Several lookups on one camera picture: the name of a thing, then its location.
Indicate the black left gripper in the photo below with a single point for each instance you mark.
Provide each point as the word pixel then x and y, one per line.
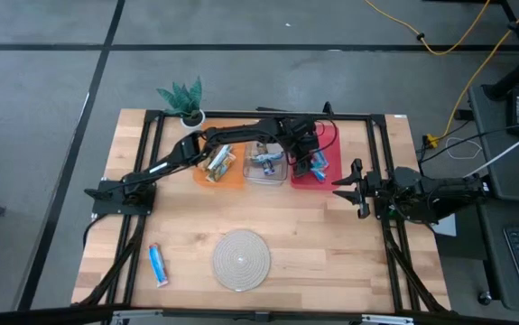
pixel 302 135

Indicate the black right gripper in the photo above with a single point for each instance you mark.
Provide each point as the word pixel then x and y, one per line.
pixel 372 192

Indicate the light blue red-ended bar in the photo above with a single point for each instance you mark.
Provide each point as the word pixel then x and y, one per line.
pixel 158 266
pixel 318 174

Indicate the text-printed granola bar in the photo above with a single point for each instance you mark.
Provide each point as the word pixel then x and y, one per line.
pixel 321 159

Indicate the blue chewy granola bar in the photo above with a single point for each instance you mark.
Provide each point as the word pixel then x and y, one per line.
pixel 270 158
pixel 269 170

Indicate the orange granola bar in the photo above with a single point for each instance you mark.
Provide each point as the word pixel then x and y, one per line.
pixel 225 172

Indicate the white nutrition-print granola bar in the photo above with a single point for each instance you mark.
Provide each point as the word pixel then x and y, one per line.
pixel 219 158

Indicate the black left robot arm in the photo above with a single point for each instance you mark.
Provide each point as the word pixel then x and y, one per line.
pixel 232 133

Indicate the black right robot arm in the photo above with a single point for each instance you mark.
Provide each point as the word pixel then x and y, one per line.
pixel 444 189

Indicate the pink translucent plastic bin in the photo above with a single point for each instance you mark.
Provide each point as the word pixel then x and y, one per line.
pixel 331 176

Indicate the clear plastic bin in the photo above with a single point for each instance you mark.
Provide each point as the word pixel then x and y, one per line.
pixel 252 178

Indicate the orange translucent plastic bin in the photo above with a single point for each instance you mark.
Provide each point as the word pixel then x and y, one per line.
pixel 241 176

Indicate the round woven beige mat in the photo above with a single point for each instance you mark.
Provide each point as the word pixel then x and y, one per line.
pixel 241 260

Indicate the green potted snake plant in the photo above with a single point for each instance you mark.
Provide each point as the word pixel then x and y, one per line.
pixel 182 99

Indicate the dark grey desk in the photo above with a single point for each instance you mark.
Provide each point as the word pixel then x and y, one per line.
pixel 512 189
pixel 496 271

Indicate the black caster wheel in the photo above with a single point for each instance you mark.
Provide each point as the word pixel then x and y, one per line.
pixel 484 298

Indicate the black stand legs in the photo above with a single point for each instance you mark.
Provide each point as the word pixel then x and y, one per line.
pixel 516 74

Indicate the small black frame clamp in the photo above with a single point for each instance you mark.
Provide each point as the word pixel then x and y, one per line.
pixel 329 108

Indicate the black aluminium table frame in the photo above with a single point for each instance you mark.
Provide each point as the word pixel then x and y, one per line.
pixel 354 116

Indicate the silver aluminium bracket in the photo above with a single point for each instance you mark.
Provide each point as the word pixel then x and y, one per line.
pixel 387 320
pixel 130 318

